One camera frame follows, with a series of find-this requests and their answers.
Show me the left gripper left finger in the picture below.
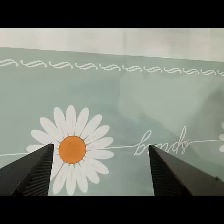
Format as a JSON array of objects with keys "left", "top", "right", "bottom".
[{"left": 0, "top": 143, "right": 55, "bottom": 197}]

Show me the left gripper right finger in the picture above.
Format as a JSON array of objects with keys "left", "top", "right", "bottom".
[{"left": 148, "top": 144, "right": 224, "bottom": 197}]

